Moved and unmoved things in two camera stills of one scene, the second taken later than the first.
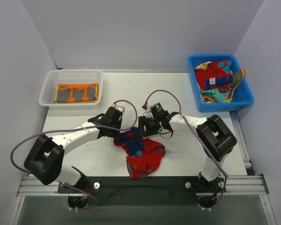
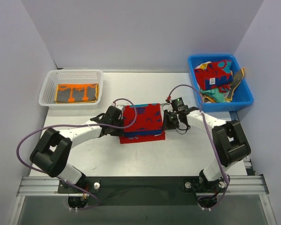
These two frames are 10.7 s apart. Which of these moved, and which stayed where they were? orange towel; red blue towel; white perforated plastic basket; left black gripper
Moved: red blue towel
Stayed: white perforated plastic basket; orange towel; left black gripper
